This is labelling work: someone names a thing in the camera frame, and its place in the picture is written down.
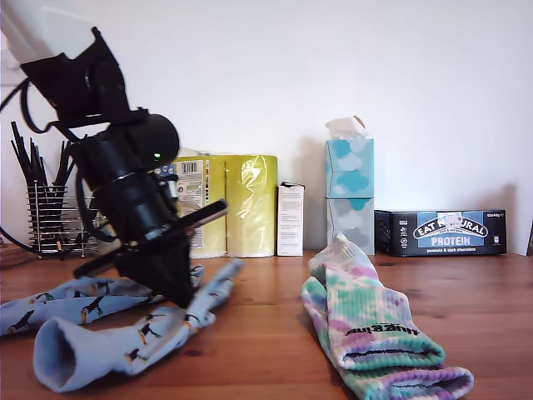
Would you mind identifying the chrome wire holder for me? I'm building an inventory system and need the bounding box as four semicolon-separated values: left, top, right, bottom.
27;182;105;259

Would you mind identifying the yellow paper towel pack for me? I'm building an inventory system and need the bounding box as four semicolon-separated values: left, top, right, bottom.
164;145;279;259

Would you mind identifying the white tissue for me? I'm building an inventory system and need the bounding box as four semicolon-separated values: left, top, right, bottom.
324;115;370;142

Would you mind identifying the narrow white carton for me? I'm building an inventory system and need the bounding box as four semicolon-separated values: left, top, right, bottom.
276;180;306;258

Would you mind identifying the blue toucan print sock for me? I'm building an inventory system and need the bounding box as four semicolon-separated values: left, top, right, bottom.
0;264;206;338
32;257;245;393

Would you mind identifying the tie-dye Hugging Face sock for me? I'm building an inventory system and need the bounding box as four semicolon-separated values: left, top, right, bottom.
301;274;476;400
307;232;446;372

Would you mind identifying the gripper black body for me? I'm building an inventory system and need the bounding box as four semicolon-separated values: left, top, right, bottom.
73;168;229;281

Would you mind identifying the Eat Natural protein bar box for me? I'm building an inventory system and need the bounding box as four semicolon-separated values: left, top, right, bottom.
373;208;508;258

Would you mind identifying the black stick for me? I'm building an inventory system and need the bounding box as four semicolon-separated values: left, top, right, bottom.
52;139;71;187
27;137;47;187
8;119;41;187

